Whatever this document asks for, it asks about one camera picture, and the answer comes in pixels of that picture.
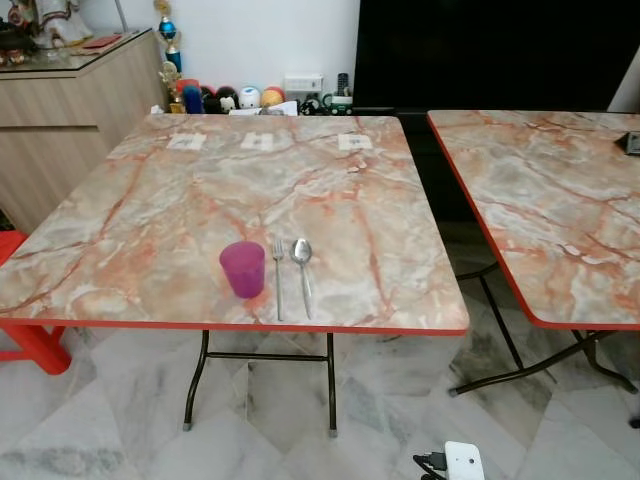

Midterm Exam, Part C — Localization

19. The white figurine statue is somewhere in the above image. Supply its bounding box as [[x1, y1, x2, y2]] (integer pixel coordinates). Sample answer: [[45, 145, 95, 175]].
[[10, 0, 93, 49]]

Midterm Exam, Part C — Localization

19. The dark small figurine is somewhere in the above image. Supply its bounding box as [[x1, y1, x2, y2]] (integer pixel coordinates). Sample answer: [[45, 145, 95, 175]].
[[0, 20, 41, 69]]

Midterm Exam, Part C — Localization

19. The black tv console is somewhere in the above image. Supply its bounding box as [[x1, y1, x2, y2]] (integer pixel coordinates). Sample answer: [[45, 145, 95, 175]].
[[395, 105, 481, 226]]

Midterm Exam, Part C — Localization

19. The flat red case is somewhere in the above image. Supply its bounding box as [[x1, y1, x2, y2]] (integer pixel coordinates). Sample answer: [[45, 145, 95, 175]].
[[82, 34, 123, 50]]

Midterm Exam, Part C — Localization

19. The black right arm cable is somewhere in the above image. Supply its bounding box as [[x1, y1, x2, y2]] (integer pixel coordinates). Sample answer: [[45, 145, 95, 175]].
[[413, 452, 448, 480]]

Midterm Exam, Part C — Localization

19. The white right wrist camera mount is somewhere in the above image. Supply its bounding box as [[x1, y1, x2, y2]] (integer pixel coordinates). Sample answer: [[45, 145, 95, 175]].
[[444, 441, 486, 480]]

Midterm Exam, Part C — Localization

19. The steel spoon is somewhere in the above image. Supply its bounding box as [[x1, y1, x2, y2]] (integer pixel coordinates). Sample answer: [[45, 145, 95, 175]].
[[291, 238, 315, 320]]

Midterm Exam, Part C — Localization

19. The small gold trophy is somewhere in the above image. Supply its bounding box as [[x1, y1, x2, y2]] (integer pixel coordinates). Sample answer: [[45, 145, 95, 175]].
[[158, 62, 185, 113]]

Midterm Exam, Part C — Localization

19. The green and white gadget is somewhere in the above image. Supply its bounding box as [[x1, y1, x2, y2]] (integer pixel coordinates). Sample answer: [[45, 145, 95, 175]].
[[322, 92, 354, 114]]

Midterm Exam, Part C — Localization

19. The red and blue toy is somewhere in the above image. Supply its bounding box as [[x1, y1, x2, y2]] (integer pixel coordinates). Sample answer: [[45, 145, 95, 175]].
[[178, 80, 205, 114]]

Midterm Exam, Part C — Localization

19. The white paper label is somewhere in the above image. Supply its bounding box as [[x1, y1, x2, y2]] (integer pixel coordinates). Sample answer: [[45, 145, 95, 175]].
[[337, 133, 373, 151], [240, 133, 275, 151]]

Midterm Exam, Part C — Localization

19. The black round toy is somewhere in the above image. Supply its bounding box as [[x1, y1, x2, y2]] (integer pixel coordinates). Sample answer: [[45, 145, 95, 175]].
[[203, 86, 241, 113]]

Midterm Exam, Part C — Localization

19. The purple plastic cup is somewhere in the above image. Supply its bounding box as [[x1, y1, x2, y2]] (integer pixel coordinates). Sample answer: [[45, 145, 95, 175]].
[[219, 241, 267, 299]]

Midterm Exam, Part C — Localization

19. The steel fork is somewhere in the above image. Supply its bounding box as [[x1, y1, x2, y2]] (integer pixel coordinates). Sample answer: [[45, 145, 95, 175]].
[[271, 238, 286, 322]]

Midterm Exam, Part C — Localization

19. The black metal table leg frame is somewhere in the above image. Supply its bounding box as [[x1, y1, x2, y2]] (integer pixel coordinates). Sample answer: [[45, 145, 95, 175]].
[[183, 330, 339, 439], [447, 262, 640, 429]]

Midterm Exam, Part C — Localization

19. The white wall socket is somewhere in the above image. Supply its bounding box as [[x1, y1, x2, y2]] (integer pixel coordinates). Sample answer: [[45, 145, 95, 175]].
[[284, 74, 324, 94]]

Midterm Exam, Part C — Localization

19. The red plastic stool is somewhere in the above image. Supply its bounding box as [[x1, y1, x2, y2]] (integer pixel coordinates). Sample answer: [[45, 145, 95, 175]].
[[0, 230, 73, 376]]

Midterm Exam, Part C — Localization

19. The light wooden cabinet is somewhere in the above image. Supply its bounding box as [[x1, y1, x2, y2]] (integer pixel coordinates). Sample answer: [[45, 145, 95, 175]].
[[0, 28, 166, 233]]

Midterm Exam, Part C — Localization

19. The black television screen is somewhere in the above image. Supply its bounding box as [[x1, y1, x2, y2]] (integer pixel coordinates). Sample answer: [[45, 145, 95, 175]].
[[352, 0, 640, 113]]

